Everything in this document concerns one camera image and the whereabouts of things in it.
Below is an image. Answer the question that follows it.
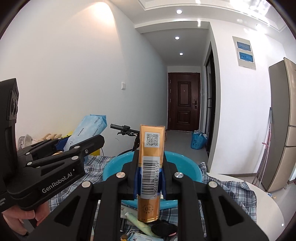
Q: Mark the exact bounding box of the blue laundry basket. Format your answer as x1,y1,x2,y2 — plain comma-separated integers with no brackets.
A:
191,130,208,150

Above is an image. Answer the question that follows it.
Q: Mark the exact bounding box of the blue wet wipes pack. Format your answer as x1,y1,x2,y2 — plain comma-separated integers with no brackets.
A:
64,114,107,151

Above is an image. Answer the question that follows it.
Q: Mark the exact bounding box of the blue plaid shirt cloth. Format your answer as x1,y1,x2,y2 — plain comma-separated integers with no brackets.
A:
47,154,258,241

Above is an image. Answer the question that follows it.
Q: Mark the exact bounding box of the black folding bicycle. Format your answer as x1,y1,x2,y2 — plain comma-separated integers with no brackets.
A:
110,123,140,156

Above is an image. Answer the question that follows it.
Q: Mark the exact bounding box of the gold cigarette carton box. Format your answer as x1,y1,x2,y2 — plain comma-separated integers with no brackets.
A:
137,125,165,223

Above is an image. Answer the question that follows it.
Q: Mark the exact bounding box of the black framed glass door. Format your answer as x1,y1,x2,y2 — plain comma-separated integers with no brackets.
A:
205,44,216,157

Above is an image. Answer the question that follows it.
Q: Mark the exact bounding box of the person's left hand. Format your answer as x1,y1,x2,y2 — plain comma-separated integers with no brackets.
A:
2,201,50,235

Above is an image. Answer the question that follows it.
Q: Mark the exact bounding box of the blue white mask pack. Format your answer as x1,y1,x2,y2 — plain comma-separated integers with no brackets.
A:
127,232,162,241

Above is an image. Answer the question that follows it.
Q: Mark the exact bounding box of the dark brown entrance door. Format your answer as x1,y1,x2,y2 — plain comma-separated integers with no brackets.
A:
168,72,200,132

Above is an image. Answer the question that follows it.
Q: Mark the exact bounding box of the blue plastic basin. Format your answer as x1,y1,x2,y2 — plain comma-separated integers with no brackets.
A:
102,151,202,210

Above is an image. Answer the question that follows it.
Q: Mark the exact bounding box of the folded drying rack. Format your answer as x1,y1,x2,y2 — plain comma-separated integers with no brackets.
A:
252,108,273,187

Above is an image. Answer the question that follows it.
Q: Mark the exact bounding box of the pale green cream tube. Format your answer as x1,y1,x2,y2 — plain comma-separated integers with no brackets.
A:
125,212,159,238

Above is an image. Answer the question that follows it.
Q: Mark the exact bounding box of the white wall switch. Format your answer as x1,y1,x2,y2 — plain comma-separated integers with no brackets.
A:
121,82,126,90

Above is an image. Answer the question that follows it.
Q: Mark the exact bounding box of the beige plush toy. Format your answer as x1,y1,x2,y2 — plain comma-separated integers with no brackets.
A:
38,133,62,142

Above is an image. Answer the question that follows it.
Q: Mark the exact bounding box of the white electrical panel box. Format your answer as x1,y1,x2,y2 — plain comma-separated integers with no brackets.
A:
232,36,256,70

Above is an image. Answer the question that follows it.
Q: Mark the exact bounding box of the beige refrigerator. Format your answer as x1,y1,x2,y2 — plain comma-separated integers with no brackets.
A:
262,58,295,192

